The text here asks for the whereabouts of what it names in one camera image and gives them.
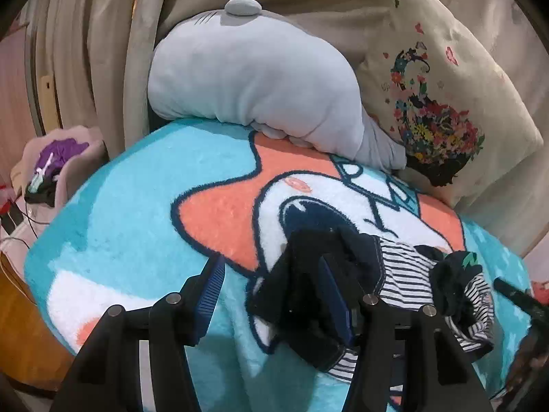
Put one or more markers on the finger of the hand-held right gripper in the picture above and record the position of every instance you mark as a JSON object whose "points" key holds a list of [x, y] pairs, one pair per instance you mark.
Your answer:
{"points": [[514, 297]]}

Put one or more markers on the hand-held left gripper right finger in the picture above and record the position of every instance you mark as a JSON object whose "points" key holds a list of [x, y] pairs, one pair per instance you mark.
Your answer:
{"points": [[334, 304]]}

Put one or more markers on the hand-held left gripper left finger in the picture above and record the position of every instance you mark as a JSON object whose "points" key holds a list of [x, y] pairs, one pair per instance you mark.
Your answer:
{"points": [[209, 298]]}

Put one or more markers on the dark navy striped pants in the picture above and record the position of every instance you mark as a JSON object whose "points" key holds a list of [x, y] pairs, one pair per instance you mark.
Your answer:
{"points": [[300, 292]]}

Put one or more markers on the turquoise cartoon printed blanket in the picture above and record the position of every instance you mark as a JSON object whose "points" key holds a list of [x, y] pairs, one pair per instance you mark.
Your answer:
{"points": [[141, 223]]}

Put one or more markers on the wooden furniture edge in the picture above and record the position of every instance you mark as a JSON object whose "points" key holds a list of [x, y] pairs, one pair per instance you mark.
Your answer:
{"points": [[25, 334]]}

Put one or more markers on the pink basket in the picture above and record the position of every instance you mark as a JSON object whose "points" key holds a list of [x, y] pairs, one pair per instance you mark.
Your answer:
{"points": [[64, 158]]}

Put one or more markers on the purple cloth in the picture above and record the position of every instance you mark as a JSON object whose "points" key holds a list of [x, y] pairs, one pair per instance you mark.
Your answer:
{"points": [[58, 154]]}

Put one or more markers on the black power strip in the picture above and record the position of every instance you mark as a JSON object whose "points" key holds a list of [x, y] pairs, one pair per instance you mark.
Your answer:
{"points": [[10, 219]]}

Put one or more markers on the cream floral printed pillow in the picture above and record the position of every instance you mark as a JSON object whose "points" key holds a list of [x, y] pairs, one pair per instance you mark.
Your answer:
{"points": [[441, 94]]}

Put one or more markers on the grey plush seal toy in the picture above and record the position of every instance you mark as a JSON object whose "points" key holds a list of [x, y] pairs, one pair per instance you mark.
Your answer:
{"points": [[253, 81]]}

